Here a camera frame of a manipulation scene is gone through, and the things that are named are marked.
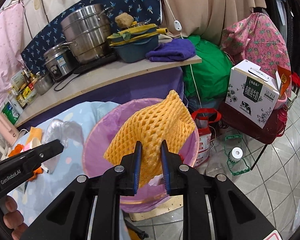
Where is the large yellow foam net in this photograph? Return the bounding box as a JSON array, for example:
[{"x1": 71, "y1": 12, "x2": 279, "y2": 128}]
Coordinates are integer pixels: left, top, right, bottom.
[{"x1": 104, "y1": 90, "x2": 195, "y2": 187}]

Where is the purple lined trash bin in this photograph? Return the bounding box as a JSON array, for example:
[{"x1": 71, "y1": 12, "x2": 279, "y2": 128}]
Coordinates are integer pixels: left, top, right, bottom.
[{"x1": 82, "y1": 97, "x2": 200, "y2": 214}]

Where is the person's left hand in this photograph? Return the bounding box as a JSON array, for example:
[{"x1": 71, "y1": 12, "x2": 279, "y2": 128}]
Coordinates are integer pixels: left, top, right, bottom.
[{"x1": 4, "y1": 196, "x2": 28, "y2": 240}]

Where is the large crumpled orange paper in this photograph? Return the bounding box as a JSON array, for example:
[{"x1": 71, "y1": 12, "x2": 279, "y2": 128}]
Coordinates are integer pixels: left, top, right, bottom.
[{"x1": 8, "y1": 144, "x2": 24, "y2": 158}]

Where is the small crumpled orange paper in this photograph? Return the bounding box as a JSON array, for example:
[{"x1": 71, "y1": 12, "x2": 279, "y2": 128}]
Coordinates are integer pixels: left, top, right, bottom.
[{"x1": 27, "y1": 167, "x2": 43, "y2": 181}]

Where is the blue polka dot tablecloth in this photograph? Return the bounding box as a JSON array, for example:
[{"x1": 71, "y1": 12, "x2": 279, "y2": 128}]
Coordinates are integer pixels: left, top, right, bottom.
[{"x1": 7, "y1": 101, "x2": 131, "y2": 240}]

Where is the small yellow foam net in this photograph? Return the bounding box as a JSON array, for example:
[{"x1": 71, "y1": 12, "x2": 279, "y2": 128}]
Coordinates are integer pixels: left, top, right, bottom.
[{"x1": 26, "y1": 127, "x2": 43, "y2": 144}]

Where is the red white shopping bag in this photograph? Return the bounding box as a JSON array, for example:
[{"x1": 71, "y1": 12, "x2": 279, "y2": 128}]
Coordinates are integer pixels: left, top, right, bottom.
[{"x1": 191, "y1": 108, "x2": 222, "y2": 168}]

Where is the green tea canister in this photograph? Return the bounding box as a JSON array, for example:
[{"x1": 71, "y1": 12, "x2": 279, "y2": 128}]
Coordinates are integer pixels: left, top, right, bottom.
[{"x1": 2, "y1": 102, "x2": 19, "y2": 125}]

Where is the white capped jar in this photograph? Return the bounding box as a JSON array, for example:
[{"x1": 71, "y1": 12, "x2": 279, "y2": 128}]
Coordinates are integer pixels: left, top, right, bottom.
[{"x1": 229, "y1": 147, "x2": 243, "y2": 163}]

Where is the clear plastic bag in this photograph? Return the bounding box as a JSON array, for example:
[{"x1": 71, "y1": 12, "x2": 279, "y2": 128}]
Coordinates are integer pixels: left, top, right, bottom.
[{"x1": 42, "y1": 119, "x2": 84, "y2": 160}]

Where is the white bottle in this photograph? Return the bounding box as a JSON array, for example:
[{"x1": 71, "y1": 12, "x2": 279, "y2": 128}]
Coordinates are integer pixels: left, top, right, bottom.
[{"x1": 8, "y1": 94, "x2": 23, "y2": 115}]

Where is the green bag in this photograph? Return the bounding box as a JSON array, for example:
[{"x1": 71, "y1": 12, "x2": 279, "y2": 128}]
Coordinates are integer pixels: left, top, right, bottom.
[{"x1": 183, "y1": 35, "x2": 232, "y2": 103}]

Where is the small steel pot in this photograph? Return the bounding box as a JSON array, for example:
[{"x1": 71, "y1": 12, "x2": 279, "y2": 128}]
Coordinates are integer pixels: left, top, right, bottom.
[{"x1": 34, "y1": 72, "x2": 55, "y2": 95}]

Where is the white milk carton box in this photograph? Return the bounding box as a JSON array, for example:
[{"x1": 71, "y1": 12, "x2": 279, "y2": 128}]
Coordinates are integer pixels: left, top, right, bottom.
[{"x1": 225, "y1": 60, "x2": 281, "y2": 128}]

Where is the purple cloth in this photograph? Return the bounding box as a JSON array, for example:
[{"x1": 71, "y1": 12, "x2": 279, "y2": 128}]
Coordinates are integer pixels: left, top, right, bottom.
[{"x1": 146, "y1": 38, "x2": 196, "y2": 62}]

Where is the teal basin with lids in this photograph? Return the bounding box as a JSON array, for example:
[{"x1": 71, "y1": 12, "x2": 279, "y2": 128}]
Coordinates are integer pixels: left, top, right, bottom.
[{"x1": 107, "y1": 23, "x2": 168, "y2": 63}]

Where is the steel rice cooker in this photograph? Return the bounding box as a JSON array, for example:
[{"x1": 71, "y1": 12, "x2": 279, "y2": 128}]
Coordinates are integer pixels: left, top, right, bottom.
[{"x1": 44, "y1": 41, "x2": 78, "y2": 82}]

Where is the large steel steamer pot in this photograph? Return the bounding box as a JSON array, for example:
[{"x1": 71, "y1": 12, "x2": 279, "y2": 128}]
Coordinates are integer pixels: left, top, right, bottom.
[{"x1": 61, "y1": 4, "x2": 113, "y2": 64}]

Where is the brown sponge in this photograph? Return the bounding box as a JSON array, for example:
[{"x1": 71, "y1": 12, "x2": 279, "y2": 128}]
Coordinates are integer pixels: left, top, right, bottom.
[{"x1": 115, "y1": 12, "x2": 134, "y2": 29}]

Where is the pink pineapple print cloth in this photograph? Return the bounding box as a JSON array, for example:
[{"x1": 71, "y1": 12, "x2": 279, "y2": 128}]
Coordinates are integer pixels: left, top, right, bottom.
[{"x1": 221, "y1": 12, "x2": 292, "y2": 96}]

